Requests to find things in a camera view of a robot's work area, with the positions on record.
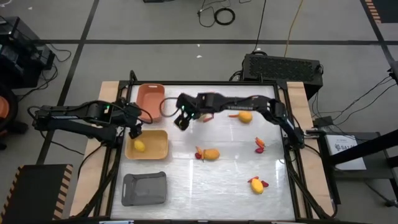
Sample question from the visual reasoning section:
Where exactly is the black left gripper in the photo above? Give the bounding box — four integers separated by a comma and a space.
117, 101, 144, 140

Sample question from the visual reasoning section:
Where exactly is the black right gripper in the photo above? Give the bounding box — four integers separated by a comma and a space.
174, 92, 200, 131

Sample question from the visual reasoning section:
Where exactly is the yellow plastic basket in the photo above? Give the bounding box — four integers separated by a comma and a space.
124, 129, 170, 161

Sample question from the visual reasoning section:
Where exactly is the terracotta plastic basket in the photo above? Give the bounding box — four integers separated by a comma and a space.
136, 83, 166, 123

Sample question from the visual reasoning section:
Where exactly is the grey plastic basket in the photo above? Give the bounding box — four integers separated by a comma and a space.
121, 171, 168, 207

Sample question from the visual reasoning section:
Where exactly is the black computer case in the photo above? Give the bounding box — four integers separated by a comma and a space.
241, 53, 324, 101

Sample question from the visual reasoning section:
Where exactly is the hazard striped black platform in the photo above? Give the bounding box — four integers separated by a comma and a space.
0, 164, 74, 224

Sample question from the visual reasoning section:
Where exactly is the black orange floor machine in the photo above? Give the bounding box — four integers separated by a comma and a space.
0, 83, 29, 151

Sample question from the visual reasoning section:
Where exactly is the black power brick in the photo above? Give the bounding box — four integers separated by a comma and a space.
313, 116, 334, 129

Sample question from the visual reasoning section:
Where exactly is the black equipment rack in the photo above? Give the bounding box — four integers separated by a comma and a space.
0, 17, 57, 90

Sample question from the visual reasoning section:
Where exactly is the white printed box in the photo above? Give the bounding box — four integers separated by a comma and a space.
324, 134, 368, 172

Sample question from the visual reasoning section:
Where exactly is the black side stand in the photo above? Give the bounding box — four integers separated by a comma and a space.
313, 124, 398, 208

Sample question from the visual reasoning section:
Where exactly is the hazard edged black mat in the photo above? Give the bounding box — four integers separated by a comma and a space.
362, 0, 398, 24

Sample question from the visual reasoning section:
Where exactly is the black right camera cable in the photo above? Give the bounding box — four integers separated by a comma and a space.
159, 96, 181, 119

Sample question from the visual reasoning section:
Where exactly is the black aluminium table frame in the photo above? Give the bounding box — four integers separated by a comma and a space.
73, 70, 339, 222

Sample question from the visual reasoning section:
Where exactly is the black cable coil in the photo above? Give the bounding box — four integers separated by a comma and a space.
213, 7, 236, 26

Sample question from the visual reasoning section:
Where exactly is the black hanging cable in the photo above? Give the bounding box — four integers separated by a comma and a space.
253, 0, 267, 53

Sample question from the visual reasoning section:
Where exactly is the yellow hanging cable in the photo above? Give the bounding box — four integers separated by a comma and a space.
284, 0, 304, 58

